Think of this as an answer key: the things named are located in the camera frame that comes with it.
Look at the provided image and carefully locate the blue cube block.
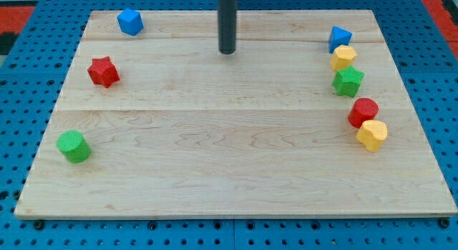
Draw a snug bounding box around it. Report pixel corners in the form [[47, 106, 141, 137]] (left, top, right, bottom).
[[117, 9, 144, 36]]

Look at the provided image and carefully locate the light wooden board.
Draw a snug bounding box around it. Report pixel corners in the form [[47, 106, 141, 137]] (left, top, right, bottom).
[[15, 10, 457, 220]]

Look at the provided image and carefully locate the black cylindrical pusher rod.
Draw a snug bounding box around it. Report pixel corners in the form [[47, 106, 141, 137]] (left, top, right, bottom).
[[218, 0, 237, 54]]

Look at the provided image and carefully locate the green star block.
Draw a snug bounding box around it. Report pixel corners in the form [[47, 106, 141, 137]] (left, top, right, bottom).
[[332, 65, 365, 97]]

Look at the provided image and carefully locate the yellow hexagon block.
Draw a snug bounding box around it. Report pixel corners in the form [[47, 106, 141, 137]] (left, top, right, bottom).
[[330, 45, 357, 71]]

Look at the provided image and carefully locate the red cylinder block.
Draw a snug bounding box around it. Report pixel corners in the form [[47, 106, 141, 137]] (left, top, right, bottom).
[[348, 98, 379, 128]]

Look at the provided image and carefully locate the red star block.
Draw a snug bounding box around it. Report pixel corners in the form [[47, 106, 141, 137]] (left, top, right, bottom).
[[87, 56, 120, 88]]

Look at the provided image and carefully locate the blue triangular block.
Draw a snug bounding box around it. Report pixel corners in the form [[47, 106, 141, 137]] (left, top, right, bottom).
[[328, 26, 353, 54]]

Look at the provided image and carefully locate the yellow heart block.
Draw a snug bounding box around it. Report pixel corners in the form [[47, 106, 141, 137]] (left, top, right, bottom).
[[356, 120, 388, 153]]

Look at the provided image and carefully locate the green cylinder block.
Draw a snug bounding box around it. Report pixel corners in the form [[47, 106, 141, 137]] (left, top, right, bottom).
[[57, 130, 91, 163]]

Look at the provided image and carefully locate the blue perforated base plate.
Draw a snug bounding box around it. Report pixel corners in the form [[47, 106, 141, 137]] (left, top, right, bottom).
[[1, 0, 457, 249]]

